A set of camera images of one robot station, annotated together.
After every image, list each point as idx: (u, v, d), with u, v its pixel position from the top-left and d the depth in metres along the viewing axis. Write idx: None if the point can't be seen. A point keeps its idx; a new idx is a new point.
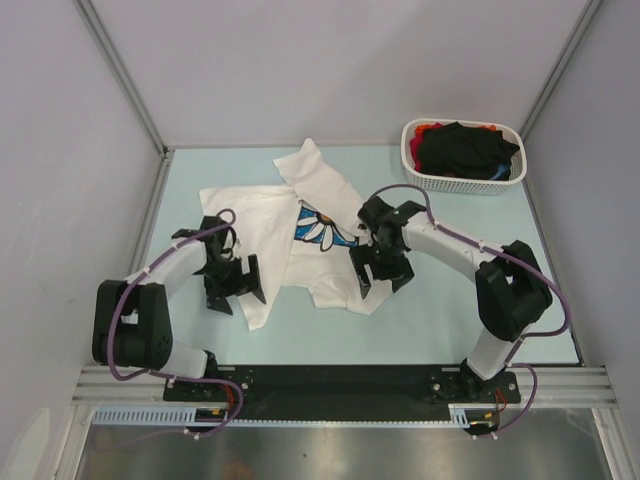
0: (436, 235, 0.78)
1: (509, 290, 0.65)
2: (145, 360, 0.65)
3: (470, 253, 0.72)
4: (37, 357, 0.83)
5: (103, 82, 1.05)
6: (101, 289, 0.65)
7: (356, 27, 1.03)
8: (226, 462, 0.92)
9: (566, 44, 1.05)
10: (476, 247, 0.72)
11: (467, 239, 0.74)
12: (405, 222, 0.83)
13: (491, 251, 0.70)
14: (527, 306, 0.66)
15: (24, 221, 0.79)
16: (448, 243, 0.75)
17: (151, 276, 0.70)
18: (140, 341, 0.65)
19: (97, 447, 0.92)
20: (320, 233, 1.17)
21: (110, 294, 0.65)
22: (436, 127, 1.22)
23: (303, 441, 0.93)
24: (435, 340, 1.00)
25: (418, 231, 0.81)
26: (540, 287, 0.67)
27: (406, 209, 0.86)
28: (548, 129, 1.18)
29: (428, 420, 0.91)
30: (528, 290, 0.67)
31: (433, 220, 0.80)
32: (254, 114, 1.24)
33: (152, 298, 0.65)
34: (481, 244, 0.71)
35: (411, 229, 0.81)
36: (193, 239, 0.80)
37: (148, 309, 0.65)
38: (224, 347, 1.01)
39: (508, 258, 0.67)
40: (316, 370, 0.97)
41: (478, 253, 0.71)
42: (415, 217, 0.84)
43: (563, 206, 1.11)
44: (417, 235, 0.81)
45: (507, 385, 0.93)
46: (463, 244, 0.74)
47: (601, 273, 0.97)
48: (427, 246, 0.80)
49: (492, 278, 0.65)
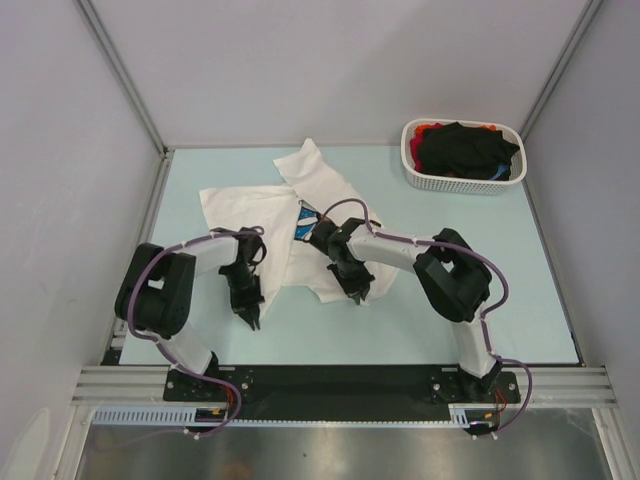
0: (376, 242, 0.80)
1: (448, 275, 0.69)
2: (160, 324, 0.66)
3: (406, 249, 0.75)
4: (37, 357, 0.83)
5: (103, 83, 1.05)
6: (139, 248, 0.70)
7: (356, 27, 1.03)
8: (226, 462, 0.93)
9: (566, 44, 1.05)
10: (410, 244, 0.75)
11: (400, 238, 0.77)
12: (348, 239, 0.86)
13: (425, 244, 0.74)
14: (470, 286, 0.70)
15: (25, 221, 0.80)
16: (386, 246, 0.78)
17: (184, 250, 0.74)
18: (160, 302, 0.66)
19: (98, 447, 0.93)
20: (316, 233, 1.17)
21: (145, 255, 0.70)
22: (436, 127, 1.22)
23: (303, 441, 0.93)
24: (435, 340, 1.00)
25: (360, 242, 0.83)
26: (476, 264, 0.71)
27: (348, 226, 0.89)
28: (549, 129, 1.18)
29: (428, 420, 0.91)
30: (466, 271, 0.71)
31: (371, 230, 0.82)
32: (254, 114, 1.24)
33: (181, 263, 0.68)
34: (414, 239, 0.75)
35: (354, 245, 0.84)
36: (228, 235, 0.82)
37: (175, 271, 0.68)
38: (224, 347, 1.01)
39: (440, 244, 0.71)
40: (316, 370, 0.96)
41: (415, 249, 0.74)
42: (356, 231, 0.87)
43: (563, 206, 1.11)
44: (364, 254, 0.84)
45: (507, 385, 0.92)
46: (398, 244, 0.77)
47: (601, 273, 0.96)
48: (373, 254, 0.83)
49: (429, 267, 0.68)
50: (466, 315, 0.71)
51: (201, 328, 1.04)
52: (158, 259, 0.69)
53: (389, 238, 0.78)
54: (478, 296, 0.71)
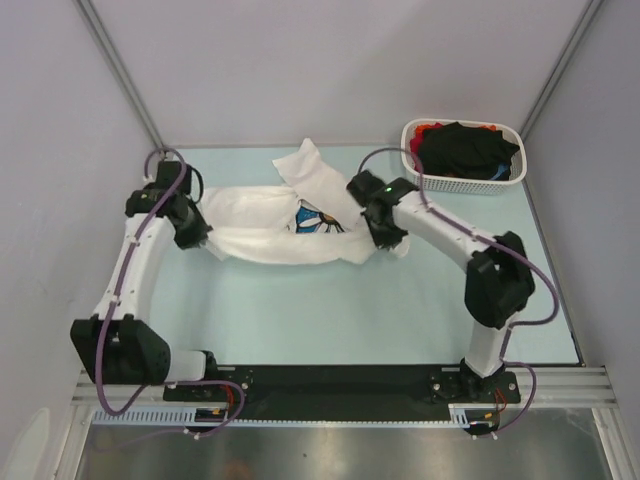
0: (429, 219, 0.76)
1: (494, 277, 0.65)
2: (149, 378, 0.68)
3: (462, 240, 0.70)
4: (37, 357, 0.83)
5: (103, 82, 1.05)
6: (75, 335, 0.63)
7: (356, 28, 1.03)
8: (226, 462, 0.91)
9: (565, 45, 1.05)
10: (468, 235, 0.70)
11: (458, 226, 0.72)
12: (397, 203, 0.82)
13: (483, 241, 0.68)
14: (508, 293, 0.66)
15: (25, 221, 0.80)
16: (440, 228, 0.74)
17: (122, 303, 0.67)
18: (136, 369, 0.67)
19: (97, 447, 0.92)
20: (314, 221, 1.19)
21: (85, 333, 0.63)
22: (436, 127, 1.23)
23: (303, 441, 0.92)
24: (436, 340, 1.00)
25: (410, 212, 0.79)
26: (525, 276, 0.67)
27: (400, 186, 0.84)
28: (549, 129, 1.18)
29: (428, 420, 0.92)
30: (513, 278, 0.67)
31: (426, 203, 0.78)
32: (254, 114, 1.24)
33: (131, 330, 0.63)
34: (474, 233, 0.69)
35: (403, 211, 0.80)
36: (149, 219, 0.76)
37: (129, 342, 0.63)
38: (224, 347, 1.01)
39: (500, 247, 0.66)
40: (316, 370, 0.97)
41: (472, 242, 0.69)
42: (407, 197, 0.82)
43: (563, 206, 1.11)
44: (405, 221, 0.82)
45: (507, 385, 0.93)
46: (454, 232, 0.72)
47: (600, 274, 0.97)
48: (418, 227, 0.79)
49: (483, 267, 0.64)
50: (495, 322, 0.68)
51: (202, 328, 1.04)
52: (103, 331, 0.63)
53: (445, 221, 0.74)
54: (517, 309, 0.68)
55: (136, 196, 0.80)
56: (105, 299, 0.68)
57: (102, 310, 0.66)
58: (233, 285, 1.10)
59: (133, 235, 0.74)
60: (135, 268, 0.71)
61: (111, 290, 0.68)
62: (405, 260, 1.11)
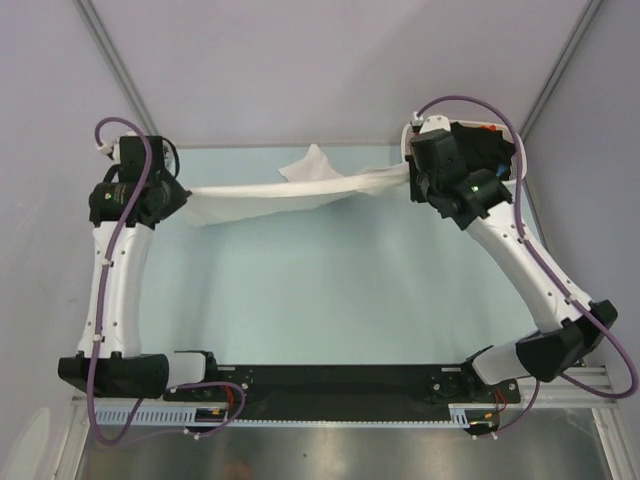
0: (520, 252, 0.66)
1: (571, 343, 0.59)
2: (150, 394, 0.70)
3: (554, 299, 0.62)
4: (36, 357, 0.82)
5: (102, 82, 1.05)
6: (64, 377, 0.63)
7: (355, 28, 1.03)
8: (226, 462, 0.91)
9: (566, 45, 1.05)
10: (563, 294, 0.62)
11: (554, 278, 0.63)
12: (485, 215, 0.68)
13: (578, 308, 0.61)
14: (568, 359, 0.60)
15: (24, 221, 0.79)
16: (534, 273, 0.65)
17: (106, 341, 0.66)
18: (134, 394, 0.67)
19: (98, 447, 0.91)
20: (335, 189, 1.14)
21: (73, 372, 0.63)
22: None
23: (303, 441, 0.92)
24: (436, 340, 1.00)
25: (497, 235, 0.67)
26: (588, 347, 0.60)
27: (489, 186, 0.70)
28: (549, 129, 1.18)
29: (428, 420, 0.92)
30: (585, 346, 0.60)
31: (521, 231, 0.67)
32: (254, 114, 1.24)
33: (122, 368, 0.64)
34: (572, 296, 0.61)
35: (488, 228, 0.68)
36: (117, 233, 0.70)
37: (121, 379, 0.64)
38: (224, 347, 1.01)
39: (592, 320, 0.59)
40: (316, 370, 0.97)
41: (565, 306, 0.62)
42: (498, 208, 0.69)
43: (563, 206, 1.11)
44: (473, 230, 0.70)
45: (507, 385, 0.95)
46: (548, 283, 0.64)
47: (601, 273, 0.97)
48: (497, 251, 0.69)
49: (568, 340, 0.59)
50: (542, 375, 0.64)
51: (201, 328, 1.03)
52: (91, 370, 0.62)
53: (543, 265, 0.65)
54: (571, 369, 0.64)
55: (100, 195, 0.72)
56: (88, 336, 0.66)
57: (86, 349, 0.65)
58: (233, 284, 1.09)
59: (104, 257, 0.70)
60: (112, 297, 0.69)
61: (93, 325, 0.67)
62: (404, 259, 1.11)
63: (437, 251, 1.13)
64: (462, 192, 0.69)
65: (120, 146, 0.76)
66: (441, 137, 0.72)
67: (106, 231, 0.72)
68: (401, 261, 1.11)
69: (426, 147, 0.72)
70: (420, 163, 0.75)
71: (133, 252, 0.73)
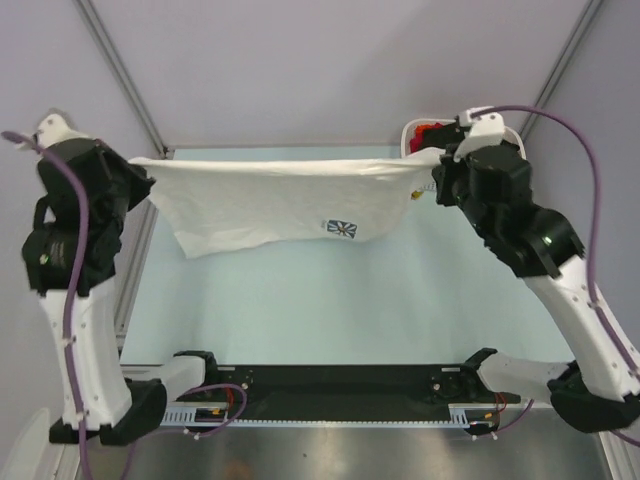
0: (588, 313, 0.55)
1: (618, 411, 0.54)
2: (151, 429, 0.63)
3: (619, 371, 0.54)
4: (36, 358, 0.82)
5: (102, 82, 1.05)
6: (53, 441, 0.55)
7: (355, 27, 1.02)
8: (226, 462, 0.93)
9: (567, 44, 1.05)
10: (628, 368, 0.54)
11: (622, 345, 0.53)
12: (557, 276, 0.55)
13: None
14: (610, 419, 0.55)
15: (24, 221, 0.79)
16: (600, 340, 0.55)
17: (91, 414, 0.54)
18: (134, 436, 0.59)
19: (96, 447, 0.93)
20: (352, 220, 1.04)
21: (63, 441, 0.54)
22: (435, 127, 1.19)
23: (303, 442, 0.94)
24: (436, 340, 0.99)
25: (557, 288, 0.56)
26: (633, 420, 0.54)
27: (559, 237, 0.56)
28: (549, 128, 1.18)
29: (427, 420, 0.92)
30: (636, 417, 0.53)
31: (592, 292, 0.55)
32: (254, 113, 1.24)
33: (117, 435, 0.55)
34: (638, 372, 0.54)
35: (556, 288, 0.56)
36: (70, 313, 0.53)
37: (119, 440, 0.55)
38: (224, 347, 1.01)
39: None
40: (316, 370, 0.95)
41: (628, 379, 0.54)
42: (570, 265, 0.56)
43: (565, 206, 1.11)
44: (532, 282, 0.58)
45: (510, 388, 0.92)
46: (610, 350, 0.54)
47: (602, 272, 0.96)
48: (555, 306, 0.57)
49: (630, 416, 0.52)
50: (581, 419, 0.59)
51: (201, 329, 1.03)
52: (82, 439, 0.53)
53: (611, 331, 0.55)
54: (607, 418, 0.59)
55: (37, 259, 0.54)
56: (69, 407, 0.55)
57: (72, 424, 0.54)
58: (233, 285, 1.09)
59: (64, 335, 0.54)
60: (84, 370, 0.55)
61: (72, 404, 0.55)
62: (408, 260, 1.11)
63: (437, 251, 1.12)
64: (530, 239, 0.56)
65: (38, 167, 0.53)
66: (515, 166, 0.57)
67: (56, 302, 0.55)
68: (402, 261, 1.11)
69: (495, 176, 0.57)
70: (478, 191, 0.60)
71: (95, 314, 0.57)
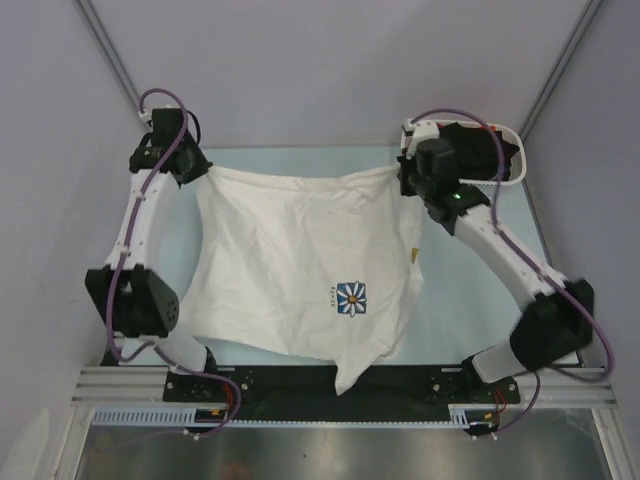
0: (496, 243, 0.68)
1: (552, 320, 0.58)
2: (157, 328, 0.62)
3: (527, 277, 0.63)
4: (36, 357, 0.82)
5: (102, 81, 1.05)
6: (87, 280, 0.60)
7: (356, 26, 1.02)
8: (225, 462, 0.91)
9: (565, 46, 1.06)
10: (535, 272, 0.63)
11: (529, 260, 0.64)
12: (463, 213, 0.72)
13: (551, 282, 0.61)
14: (559, 341, 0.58)
15: (25, 221, 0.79)
16: (509, 260, 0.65)
17: (132, 257, 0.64)
18: (145, 313, 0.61)
19: (97, 447, 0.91)
20: (359, 280, 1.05)
21: (97, 282, 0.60)
22: (436, 127, 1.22)
23: (303, 441, 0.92)
24: (437, 341, 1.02)
25: (474, 228, 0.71)
26: (584, 331, 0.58)
27: (470, 196, 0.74)
28: (548, 129, 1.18)
29: (428, 420, 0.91)
30: (571, 330, 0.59)
31: (495, 221, 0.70)
32: (253, 114, 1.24)
33: (143, 279, 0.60)
34: (542, 271, 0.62)
35: (467, 225, 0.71)
36: (154, 175, 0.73)
37: (140, 289, 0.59)
38: (225, 349, 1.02)
39: (564, 293, 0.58)
40: (315, 371, 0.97)
41: (536, 281, 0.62)
42: (477, 209, 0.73)
43: (563, 206, 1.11)
44: (459, 233, 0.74)
45: (507, 385, 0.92)
46: (520, 265, 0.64)
47: (600, 272, 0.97)
48: (481, 249, 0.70)
49: (540, 310, 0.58)
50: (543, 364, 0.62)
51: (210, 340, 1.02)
52: (116, 279, 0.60)
53: (516, 250, 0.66)
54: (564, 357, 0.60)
55: (139, 153, 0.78)
56: (116, 253, 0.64)
57: (113, 259, 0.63)
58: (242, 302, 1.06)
59: (138, 190, 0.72)
60: (143, 219, 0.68)
61: (121, 240, 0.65)
62: None
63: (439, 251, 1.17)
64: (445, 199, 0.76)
65: (156, 111, 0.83)
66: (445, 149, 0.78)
67: (141, 177, 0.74)
68: None
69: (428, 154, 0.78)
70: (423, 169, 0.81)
71: (164, 189, 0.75)
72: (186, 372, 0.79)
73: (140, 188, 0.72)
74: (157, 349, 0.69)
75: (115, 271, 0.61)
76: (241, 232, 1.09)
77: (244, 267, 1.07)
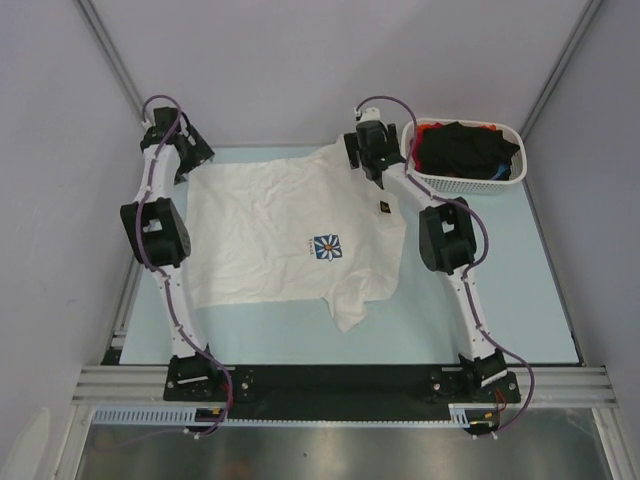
0: (405, 182, 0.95)
1: (441, 234, 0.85)
2: (174, 254, 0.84)
3: (423, 200, 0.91)
4: (37, 357, 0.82)
5: (103, 82, 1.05)
6: (123, 213, 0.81)
7: (356, 26, 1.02)
8: (226, 463, 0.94)
9: (566, 44, 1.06)
10: (428, 195, 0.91)
11: (422, 188, 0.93)
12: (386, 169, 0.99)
13: (439, 200, 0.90)
14: (456, 248, 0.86)
15: (25, 221, 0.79)
16: (410, 187, 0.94)
17: (153, 193, 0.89)
18: (169, 239, 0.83)
19: (98, 447, 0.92)
20: (332, 232, 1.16)
21: (131, 213, 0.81)
22: (436, 127, 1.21)
23: (303, 442, 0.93)
24: (437, 338, 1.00)
25: (392, 178, 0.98)
26: (469, 237, 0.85)
27: (391, 157, 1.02)
28: (548, 128, 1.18)
29: (428, 420, 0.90)
30: (458, 236, 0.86)
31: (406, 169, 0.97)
32: (253, 114, 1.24)
33: (167, 207, 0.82)
34: (433, 194, 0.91)
35: (387, 175, 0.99)
36: (163, 145, 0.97)
37: (165, 215, 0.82)
38: (223, 349, 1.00)
39: (454, 204, 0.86)
40: (315, 370, 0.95)
41: (429, 201, 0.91)
42: (395, 165, 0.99)
43: (562, 205, 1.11)
44: (385, 183, 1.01)
45: (507, 385, 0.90)
46: (418, 191, 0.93)
47: (600, 271, 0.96)
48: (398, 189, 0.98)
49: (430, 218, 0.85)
50: (448, 270, 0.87)
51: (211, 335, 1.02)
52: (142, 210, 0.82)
53: (416, 182, 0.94)
54: (461, 259, 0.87)
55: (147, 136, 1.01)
56: (140, 192, 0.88)
57: (139, 197, 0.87)
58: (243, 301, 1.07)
59: (152, 154, 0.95)
60: (159, 173, 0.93)
61: (145, 184, 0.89)
62: (406, 263, 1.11)
63: None
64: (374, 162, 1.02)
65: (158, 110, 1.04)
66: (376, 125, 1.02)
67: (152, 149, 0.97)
68: (403, 260, 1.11)
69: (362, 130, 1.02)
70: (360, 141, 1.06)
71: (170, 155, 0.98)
72: (185, 337, 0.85)
73: (154, 150, 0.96)
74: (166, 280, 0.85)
75: (142, 205, 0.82)
76: (236, 198, 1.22)
77: (242, 230, 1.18)
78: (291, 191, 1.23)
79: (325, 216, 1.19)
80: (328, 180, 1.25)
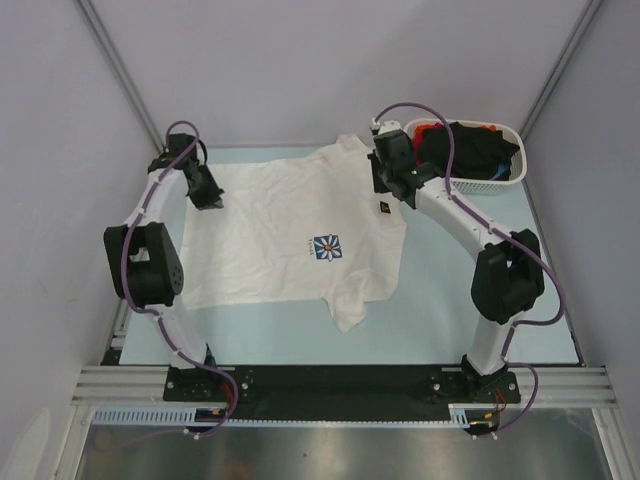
0: (450, 207, 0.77)
1: (505, 278, 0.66)
2: (164, 289, 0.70)
3: (478, 233, 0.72)
4: (37, 358, 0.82)
5: (103, 83, 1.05)
6: (106, 236, 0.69)
7: (356, 27, 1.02)
8: (226, 462, 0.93)
9: (565, 45, 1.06)
10: (485, 227, 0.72)
11: (478, 217, 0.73)
12: (420, 185, 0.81)
13: (500, 235, 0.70)
14: (522, 294, 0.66)
15: (25, 221, 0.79)
16: (460, 218, 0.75)
17: (147, 217, 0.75)
18: (156, 274, 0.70)
19: (97, 447, 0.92)
20: (331, 232, 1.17)
21: (116, 237, 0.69)
22: (436, 127, 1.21)
23: (302, 442, 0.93)
24: (437, 338, 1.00)
25: (432, 198, 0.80)
26: (537, 278, 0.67)
27: (424, 171, 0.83)
28: (548, 128, 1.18)
29: (428, 420, 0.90)
30: (524, 279, 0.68)
31: (449, 190, 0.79)
32: (253, 114, 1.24)
33: (156, 234, 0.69)
34: (491, 226, 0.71)
35: (425, 196, 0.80)
36: (170, 170, 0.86)
37: (153, 245, 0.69)
38: (224, 348, 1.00)
39: (513, 243, 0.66)
40: (315, 370, 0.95)
41: (487, 235, 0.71)
42: (432, 181, 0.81)
43: (562, 205, 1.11)
44: (420, 203, 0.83)
45: (507, 385, 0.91)
46: (472, 222, 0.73)
47: (601, 273, 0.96)
48: (438, 213, 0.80)
49: (492, 259, 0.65)
50: (504, 320, 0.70)
51: (210, 335, 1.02)
52: (131, 235, 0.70)
53: (468, 211, 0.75)
54: (523, 307, 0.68)
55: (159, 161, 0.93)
56: (133, 214, 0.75)
57: (129, 219, 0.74)
58: (243, 301, 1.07)
59: (156, 178, 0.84)
60: (162, 193, 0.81)
61: (139, 206, 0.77)
62: (406, 264, 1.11)
63: (435, 247, 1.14)
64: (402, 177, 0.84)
65: (173, 136, 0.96)
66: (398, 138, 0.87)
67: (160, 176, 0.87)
68: (403, 260, 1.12)
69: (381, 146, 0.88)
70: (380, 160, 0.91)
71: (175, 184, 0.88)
72: (185, 358, 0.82)
73: (159, 173, 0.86)
74: (160, 318, 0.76)
75: (131, 230, 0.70)
76: (236, 200, 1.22)
77: (243, 230, 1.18)
78: (291, 190, 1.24)
79: (325, 218, 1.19)
80: (328, 181, 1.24)
